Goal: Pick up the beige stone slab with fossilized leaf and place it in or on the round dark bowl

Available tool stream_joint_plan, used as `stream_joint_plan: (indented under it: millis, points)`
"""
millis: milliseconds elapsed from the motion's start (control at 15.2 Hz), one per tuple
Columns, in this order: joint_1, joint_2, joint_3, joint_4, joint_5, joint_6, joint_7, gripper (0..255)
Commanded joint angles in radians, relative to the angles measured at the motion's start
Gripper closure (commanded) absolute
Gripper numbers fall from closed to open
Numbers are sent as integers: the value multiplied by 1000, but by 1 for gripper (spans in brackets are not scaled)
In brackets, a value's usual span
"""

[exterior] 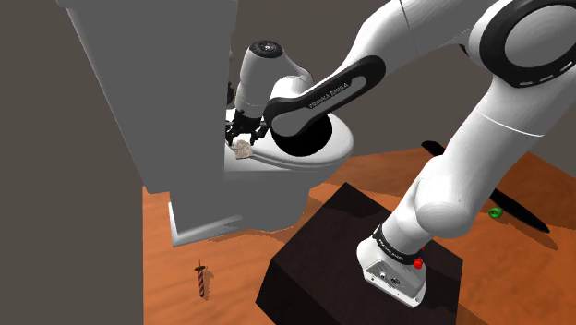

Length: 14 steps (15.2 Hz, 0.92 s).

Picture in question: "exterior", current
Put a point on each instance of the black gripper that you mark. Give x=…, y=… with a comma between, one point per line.
x=245, y=120

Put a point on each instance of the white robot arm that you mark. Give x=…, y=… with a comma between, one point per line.
x=454, y=189

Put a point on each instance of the beige crumpled lump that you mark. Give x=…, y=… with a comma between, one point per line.
x=242, y=149

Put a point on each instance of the white toilet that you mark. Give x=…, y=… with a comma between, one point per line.
x=171, y=112

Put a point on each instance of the dark robot stand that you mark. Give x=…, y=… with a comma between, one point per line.
x=324, y=252

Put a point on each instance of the red blue striped stick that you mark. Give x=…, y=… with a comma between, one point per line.
x=200, y=283

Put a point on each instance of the long black flat board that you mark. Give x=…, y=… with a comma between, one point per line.
x=517, y=209

